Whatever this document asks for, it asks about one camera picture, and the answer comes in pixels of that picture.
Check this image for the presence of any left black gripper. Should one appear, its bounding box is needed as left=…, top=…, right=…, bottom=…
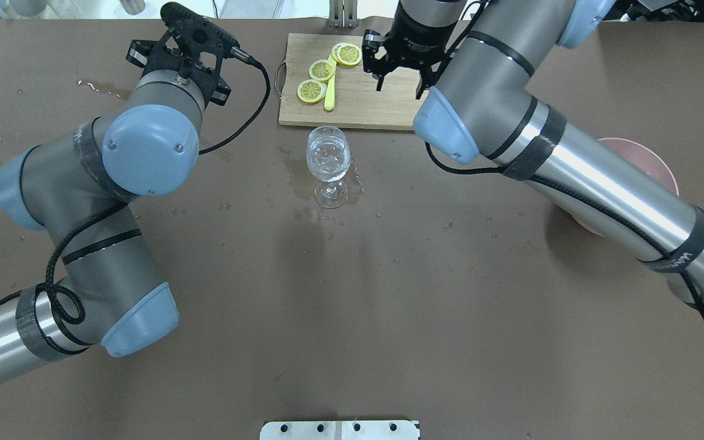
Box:
left=126, top=39, right=232, bottom=106

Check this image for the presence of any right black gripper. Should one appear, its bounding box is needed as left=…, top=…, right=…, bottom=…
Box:
left=362, top=29, right=450, bottom=100

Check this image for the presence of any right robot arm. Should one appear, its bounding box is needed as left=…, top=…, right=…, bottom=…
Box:
left=361, top=1, right=704, bottom=319

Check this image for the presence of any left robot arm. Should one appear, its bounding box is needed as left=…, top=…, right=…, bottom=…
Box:
left=0, top=31, right=251, bottom=383

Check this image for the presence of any clear wine glass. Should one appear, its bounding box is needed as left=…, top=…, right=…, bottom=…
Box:
left=306, top=125, right=350, bottom=209

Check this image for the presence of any wooden cutting board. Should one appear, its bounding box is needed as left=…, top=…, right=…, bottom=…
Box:
left=277, top=33, right=423, bottom=131

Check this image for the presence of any lemon slice right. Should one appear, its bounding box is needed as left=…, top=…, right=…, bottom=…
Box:
left=331, top=42, right=362, bottom=67

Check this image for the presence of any lemon slice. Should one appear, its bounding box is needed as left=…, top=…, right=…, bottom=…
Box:
left=296, top=79, right=328, bottom=104
left=308, top=59, right=336, bottom=83
left=331, top=42, right=362, bottom=67

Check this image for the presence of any yellow plastic knife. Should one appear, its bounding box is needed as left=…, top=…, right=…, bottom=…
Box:
left=323, top=55, right=337, bottom=112

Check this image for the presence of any lemon slice middle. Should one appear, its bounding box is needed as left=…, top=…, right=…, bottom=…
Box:
left=308, top=59, right=336, bottom=83

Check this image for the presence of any lemon slice left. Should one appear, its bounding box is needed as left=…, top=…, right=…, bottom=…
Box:
left=296, top=79, right=328, bottom=104

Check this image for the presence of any pink bowl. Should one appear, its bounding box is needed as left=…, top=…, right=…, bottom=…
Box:
left=557, top=137, right=679, bottom=214

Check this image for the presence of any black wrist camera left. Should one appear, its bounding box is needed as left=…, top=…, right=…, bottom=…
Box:
left=159, top=2, right=241, bottom=73

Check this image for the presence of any aluminium frame post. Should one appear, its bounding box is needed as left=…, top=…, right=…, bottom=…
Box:
left=328, top=0, right=359, bottom=29

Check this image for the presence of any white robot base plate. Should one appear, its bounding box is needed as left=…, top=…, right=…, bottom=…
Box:
left=259, top=420, right=422, bottom=439

